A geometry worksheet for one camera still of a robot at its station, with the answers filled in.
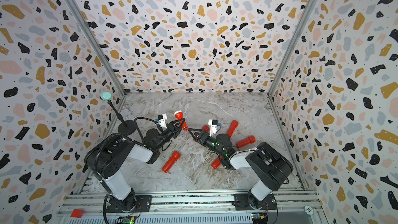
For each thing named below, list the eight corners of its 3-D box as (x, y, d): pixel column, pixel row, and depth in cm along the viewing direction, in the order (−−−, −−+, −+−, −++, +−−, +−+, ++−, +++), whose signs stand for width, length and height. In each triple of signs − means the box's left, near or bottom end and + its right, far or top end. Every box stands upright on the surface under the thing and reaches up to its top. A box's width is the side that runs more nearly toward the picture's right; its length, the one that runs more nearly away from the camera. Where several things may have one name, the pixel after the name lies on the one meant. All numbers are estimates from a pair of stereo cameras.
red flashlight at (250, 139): (238, 150, 94) (239, 147, 91) (235, 144, 97) (235, 141, 94) (255, 142, 98) (256, 140, 95) (252, 137, 100) (253, 134, 97)
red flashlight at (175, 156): (161, 170, 85) (160, 169, 84) (175, 151, 93) (175, 149, 91) (167, 174, 84) (166, 172, 82) (181, 154, 91) (180, 153, 90)
